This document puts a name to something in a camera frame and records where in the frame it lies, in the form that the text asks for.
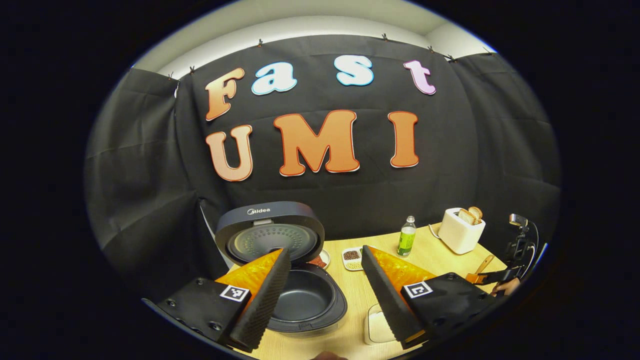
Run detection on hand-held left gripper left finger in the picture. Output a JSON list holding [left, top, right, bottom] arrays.
[[142, 248, 292, 353]]

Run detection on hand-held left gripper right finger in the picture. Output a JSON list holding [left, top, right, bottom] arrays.
[[361, 245, 501, 351]]

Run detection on wooden spoon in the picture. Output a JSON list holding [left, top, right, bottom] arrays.
[[474, 254, 496, 276]]

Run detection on black rice cooker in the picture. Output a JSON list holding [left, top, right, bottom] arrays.
[[215, 201, 349, 337]]

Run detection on clear plastic rice box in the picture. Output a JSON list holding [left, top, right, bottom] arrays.
[[364, 303, 401, 346]]

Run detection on white toaster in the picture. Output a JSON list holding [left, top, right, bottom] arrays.
[[438, 207, 487, 255]]

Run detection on white divided dish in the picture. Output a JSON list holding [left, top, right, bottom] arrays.
[[341, 246, 365, 272]]

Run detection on green label drink bottle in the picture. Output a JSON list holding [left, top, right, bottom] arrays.
[[397, 215, 417, 258]]

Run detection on round white plate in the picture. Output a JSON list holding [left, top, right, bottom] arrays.
[[307, 248, 332, 270]]

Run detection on black backdrop cloth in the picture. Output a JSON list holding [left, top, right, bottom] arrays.
[[84, 34, 562, 301]]

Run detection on row of cloth clips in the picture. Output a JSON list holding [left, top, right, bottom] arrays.
[[167, 33, 458, 81]]

